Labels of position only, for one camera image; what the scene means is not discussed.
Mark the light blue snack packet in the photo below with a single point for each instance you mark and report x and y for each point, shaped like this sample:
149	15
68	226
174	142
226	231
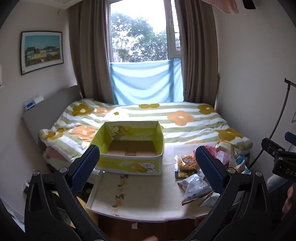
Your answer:
241	165

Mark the window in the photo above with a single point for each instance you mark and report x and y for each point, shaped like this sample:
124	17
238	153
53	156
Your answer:
138	32

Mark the grey bed headboard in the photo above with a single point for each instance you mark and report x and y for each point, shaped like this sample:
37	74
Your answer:
39	115

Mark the framed wall picture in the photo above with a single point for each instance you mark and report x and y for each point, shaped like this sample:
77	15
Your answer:
42	52

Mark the light blue hanging cloth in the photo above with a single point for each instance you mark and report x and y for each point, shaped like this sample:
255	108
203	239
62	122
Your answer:
145	81

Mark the yellow-green cardboard box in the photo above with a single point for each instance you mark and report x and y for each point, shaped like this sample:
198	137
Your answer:
129	160

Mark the small blue white box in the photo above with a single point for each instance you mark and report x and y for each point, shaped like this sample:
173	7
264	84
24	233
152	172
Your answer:
32	103

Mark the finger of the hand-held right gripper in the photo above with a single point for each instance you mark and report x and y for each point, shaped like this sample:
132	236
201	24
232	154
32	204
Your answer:
291	136
271	146

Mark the black stand pole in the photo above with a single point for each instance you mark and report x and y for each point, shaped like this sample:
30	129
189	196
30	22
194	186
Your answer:
281	111

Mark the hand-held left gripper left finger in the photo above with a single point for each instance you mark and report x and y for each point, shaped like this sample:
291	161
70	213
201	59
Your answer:
83	167

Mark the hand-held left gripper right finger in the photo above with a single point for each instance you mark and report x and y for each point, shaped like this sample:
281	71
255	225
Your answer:
210	169

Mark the brown left curtain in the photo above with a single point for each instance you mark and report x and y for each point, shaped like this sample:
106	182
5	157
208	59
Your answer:
92	51

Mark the floral striped blanket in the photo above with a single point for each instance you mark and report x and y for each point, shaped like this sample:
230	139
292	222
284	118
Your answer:
185	125

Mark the brown curtain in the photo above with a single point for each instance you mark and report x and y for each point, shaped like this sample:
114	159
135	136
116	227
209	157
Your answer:
92	51
198	51

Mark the pink hanging cloth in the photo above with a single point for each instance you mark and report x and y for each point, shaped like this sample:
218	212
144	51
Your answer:
227	5

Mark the brown right curtain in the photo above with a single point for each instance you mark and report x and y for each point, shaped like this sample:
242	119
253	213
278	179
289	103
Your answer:
198	51

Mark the pink snack packet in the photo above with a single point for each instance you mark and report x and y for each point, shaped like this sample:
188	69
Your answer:
218	156

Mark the person's right hand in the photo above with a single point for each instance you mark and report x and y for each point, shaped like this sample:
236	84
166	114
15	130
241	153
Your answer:
290	199

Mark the small white snack packet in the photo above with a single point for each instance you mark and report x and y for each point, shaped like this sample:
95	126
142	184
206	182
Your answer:
211	199

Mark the clear waffle snack packet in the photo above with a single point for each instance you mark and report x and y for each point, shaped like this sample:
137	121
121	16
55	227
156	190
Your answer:
186	164

